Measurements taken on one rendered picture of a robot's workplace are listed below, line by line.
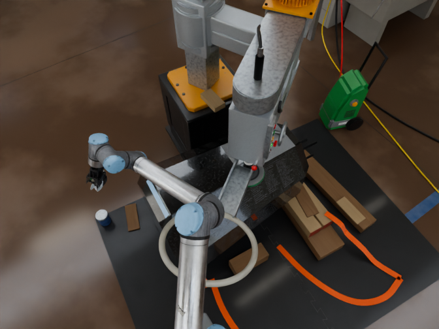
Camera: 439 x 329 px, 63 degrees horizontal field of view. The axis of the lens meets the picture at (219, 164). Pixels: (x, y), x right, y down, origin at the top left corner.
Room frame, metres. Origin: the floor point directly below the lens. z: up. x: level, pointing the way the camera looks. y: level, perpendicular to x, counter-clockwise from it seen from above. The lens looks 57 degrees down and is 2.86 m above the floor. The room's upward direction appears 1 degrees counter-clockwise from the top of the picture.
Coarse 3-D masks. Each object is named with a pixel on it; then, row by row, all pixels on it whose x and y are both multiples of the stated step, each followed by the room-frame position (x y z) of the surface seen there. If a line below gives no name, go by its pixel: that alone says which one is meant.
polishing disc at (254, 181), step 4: (240, 160) 1.33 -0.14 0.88; (240, 164) 1.29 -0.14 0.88; (260, 168) 1.26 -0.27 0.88; (256, 172) 1.23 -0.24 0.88; (260, 172) 1.23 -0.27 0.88; (252, 176) 1.20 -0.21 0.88; (256, 176) 1.20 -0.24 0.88; (260, 176) 1.20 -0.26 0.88; (252, 180) 1.17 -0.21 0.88; (256, 180) 1.17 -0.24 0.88; (260, 180) 1.17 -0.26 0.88; (252, 184) 1.14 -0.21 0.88
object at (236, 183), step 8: (232, 168) 1.11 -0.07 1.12; (240, 168) 1.14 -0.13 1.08; (248, 168) 1.14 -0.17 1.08; (232, 176) 1.08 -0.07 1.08; (240, 176) 1.08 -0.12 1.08; (248, 176) 1.06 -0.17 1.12; (224, 184) 1.01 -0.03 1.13; (232, 184) 1.03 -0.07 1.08; (240, 184) 1.03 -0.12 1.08; (248, 184) 1.03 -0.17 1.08; (224, 192) 0.97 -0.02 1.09; (232, 192) 0.98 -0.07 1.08; (240, 192) 0.98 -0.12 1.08; (224, 200) 0.92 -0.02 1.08; (232, 200) 0.92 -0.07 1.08; (240, 200) 0.90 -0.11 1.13; (224, 208) 0.87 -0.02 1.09; (232, 208) 0.87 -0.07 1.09
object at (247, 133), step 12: (276, 108) 1.22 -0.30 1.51; (240, 120) 1.17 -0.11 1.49; (252, 120) 1.14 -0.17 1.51; (264, 120) 1.12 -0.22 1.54; (240, 132) 1.17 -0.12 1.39; (252, 132) 1.14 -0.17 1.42; (264, 132) 1.12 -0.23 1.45; (228, 144) 1.19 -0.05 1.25; (240, 144) 1.16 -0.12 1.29; (252, 144) 1.14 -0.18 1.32; (264, 144) 1.12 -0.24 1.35; (240, 156) 1.16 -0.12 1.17; (252, 156) 1.14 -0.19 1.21
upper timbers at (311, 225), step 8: (304, 184) 1.52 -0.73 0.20; (296, 200) 1.37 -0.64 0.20; (312, 200) 1.36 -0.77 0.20; (288, 208) 1.33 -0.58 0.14; (296, 208) 1.29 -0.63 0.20; (320, 208) 1.29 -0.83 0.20; (296, 216) 1.24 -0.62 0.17; (304, 216) 1.22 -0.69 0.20; (312, 216) 1.22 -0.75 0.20; (320, 216) 1.22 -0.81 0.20; (304, 224) 1.15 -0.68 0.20; (312, 224) 1.15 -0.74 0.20; (320, 224) 1.16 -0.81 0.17; (328, 224) 1.16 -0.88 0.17; (304, 232) 1.12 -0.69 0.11; (312, 232) 1.09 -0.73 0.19
